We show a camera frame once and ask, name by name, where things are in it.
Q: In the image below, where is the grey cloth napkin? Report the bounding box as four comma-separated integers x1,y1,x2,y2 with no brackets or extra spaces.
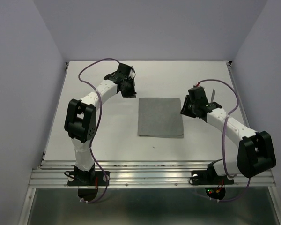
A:
137,97,184,138

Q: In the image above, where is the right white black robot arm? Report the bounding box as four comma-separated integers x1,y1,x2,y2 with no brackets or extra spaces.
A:
180,86,276,185

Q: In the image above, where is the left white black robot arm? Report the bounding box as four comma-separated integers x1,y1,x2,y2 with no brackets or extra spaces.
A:
64,63,136,186

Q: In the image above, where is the silver knife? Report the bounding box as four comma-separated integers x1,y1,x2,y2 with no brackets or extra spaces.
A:
210,89,215,102

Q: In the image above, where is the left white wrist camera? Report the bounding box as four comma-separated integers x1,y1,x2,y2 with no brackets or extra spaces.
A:
129,66,136,78

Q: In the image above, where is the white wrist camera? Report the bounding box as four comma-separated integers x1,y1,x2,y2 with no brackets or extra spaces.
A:
129,66,136,78
193,83,204,88

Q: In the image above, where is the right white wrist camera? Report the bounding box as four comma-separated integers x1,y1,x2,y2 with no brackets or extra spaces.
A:
193,83,204,88

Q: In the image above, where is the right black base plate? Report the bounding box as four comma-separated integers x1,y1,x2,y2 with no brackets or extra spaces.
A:
188,170,234,186

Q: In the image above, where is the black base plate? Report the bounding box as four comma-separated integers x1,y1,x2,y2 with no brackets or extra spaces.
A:
188,170,234,186
64,171,110,187

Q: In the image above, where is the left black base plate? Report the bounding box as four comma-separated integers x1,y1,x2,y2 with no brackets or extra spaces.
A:
64,171,110,187

